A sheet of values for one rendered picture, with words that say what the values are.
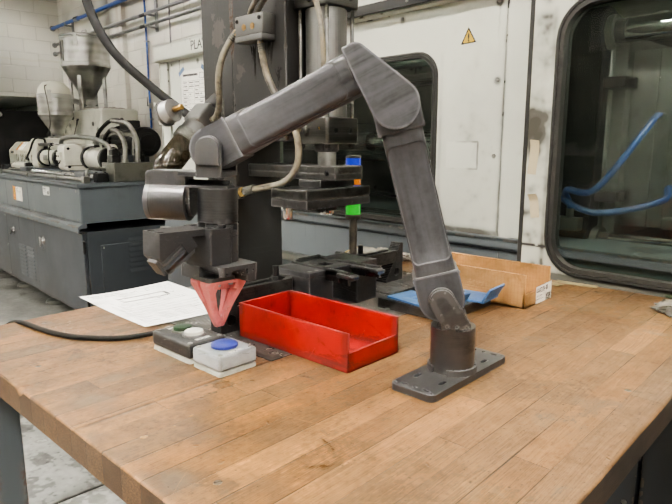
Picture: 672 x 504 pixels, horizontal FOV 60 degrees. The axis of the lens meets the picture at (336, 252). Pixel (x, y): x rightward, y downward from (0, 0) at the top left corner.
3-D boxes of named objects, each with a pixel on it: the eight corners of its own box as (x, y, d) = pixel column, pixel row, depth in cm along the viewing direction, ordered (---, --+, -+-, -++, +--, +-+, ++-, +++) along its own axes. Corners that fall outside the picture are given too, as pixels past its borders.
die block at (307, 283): (309, 317, 112) (309, 278, 110) (275, 307, 118) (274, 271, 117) (376, 297, 126) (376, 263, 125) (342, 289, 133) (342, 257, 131)
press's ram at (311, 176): (310, 226, 107) (309, 57, 102) (225, 215, 125) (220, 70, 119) (373, 217, 120) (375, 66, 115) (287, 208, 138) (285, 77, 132)
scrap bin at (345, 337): (347, 374, 84) (347, 334, 83) (239, 335, 101) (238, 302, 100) (398, 352, 93) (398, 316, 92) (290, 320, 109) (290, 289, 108)
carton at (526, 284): (523, 313, 117) (525, 275, 115) (419, 292, 133) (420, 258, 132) (550, 301, 126) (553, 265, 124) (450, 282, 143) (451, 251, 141)
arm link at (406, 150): (423, 326, 80) (365, 86, 75) (422, 312, 86) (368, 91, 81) (469, 316, 79) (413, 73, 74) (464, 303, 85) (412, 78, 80)
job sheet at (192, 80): (179, 140, 278) (175, 67, 272) (181, 140, 279) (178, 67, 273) (207, 139, 260) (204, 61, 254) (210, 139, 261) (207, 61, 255)
